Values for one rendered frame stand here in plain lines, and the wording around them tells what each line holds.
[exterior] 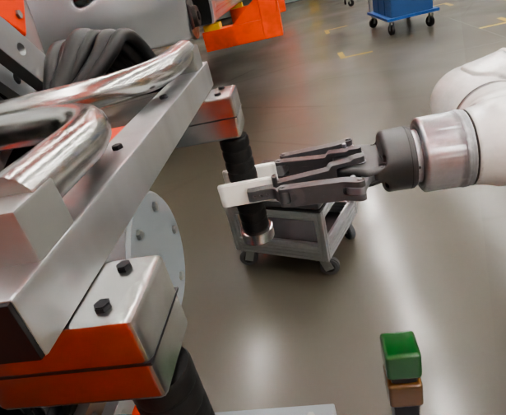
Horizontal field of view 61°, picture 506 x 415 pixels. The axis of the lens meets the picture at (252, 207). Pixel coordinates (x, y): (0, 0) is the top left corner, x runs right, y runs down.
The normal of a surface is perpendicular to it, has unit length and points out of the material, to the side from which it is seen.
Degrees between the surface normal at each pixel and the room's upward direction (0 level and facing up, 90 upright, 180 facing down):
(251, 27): 90
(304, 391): 0
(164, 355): 90
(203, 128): 90
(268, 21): 90
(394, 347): 0
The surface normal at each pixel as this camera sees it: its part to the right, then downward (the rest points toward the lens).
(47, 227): 0.97, -0.15
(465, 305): -0.22, -0.85
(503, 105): -0.32, -0.65
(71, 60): 0.46, -0.16
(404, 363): -0.07, 0.50
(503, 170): -0.32, 0.71
